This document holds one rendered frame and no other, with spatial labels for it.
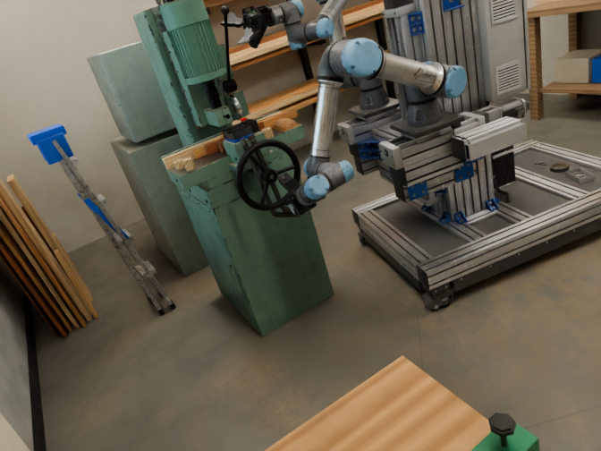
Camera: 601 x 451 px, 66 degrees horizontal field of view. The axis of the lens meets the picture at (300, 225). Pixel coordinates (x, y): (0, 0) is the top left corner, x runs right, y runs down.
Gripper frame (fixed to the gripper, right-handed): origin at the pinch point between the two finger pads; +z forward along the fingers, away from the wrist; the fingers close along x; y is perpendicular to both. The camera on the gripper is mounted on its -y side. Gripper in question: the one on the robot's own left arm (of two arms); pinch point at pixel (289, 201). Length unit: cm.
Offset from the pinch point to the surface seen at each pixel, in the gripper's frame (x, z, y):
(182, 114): -11, 33, -61
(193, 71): -5, 3, -66
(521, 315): 58, -11, 91
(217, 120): -3.7, 14.3, -46.7
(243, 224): -15.2, 24.9, -3.2
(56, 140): -64, 58, -85
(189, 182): -28.6, 10.9, -28.2
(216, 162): -14.7, 10.2, -29.9
